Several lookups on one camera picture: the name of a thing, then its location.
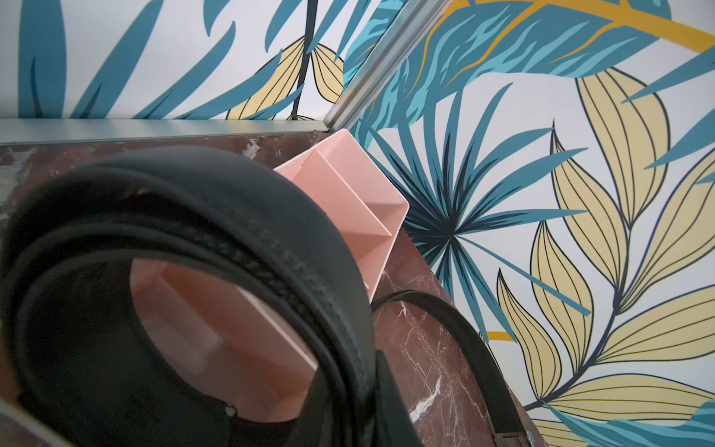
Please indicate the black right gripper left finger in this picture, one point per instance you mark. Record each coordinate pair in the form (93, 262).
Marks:
(316, 422)

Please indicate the pink plastic divided organizer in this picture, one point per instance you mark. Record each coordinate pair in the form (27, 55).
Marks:
(226, 342)

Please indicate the right corner aluminium post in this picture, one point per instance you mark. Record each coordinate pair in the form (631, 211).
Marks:
(412, 23)

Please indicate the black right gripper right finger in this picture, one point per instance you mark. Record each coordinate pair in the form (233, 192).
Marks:
(393, 426)

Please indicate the long black leather belt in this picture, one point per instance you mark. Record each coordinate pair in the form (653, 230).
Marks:
(507, 427)

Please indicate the black belt with buckle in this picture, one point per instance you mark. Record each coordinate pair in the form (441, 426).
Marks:
(84, 363)

